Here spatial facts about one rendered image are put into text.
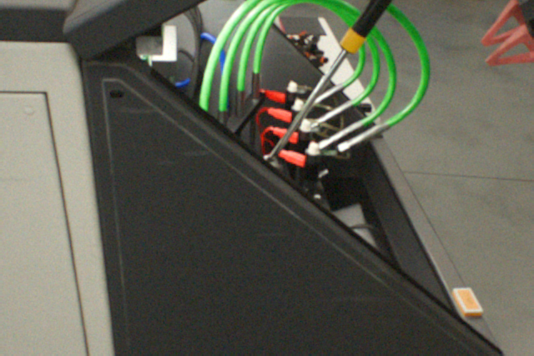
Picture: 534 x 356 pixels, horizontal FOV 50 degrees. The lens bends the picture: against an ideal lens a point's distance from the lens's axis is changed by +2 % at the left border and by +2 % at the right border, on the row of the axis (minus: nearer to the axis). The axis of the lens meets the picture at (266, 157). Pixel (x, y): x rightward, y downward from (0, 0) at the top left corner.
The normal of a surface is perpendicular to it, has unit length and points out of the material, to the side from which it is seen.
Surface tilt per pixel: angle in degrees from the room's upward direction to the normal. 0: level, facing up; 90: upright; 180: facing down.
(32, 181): 90
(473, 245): 0
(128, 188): 90
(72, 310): 90
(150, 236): 90
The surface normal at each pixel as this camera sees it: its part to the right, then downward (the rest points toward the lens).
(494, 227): 0.07, -0.83
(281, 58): 0.12, 0.56
